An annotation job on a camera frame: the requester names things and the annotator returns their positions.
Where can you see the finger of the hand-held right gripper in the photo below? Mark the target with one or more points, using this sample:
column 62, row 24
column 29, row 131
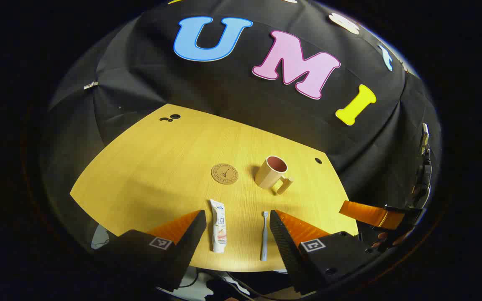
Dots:
column 370, row 214

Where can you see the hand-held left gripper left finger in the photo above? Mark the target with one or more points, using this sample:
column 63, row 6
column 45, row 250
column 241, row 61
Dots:
column 191, row 238

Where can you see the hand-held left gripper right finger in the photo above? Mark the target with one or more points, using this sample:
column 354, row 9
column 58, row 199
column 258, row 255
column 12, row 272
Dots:
column 283, row 242

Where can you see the light blue toothbrush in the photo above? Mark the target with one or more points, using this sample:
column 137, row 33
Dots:
column 264, row 242

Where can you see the white toothpaste tube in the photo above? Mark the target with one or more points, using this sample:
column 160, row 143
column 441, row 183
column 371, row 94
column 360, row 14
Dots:
column 219, row 225

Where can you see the round brown coaster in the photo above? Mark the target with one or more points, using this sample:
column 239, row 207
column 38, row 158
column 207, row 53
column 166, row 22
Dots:
column 224, row 174

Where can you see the wooden desktop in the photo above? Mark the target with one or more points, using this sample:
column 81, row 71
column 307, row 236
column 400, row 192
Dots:
column 149, row 175

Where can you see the black backdrop cloth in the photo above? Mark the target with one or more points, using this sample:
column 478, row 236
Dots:
column 224, row 83

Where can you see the small metal clip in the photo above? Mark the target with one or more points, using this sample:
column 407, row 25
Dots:
column 91, row 85

